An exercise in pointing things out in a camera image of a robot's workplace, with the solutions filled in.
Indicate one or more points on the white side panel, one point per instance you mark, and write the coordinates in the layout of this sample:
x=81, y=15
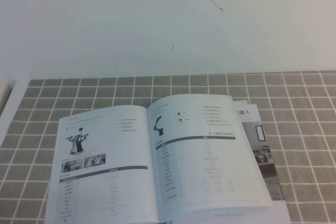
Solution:
x=4, y=98

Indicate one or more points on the grey checked tablecloth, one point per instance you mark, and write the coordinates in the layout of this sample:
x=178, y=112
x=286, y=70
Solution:
x=105, y=87

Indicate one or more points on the white product catalogue book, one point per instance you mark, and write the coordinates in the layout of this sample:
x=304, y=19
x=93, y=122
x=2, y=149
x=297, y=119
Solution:
x=118, y=142

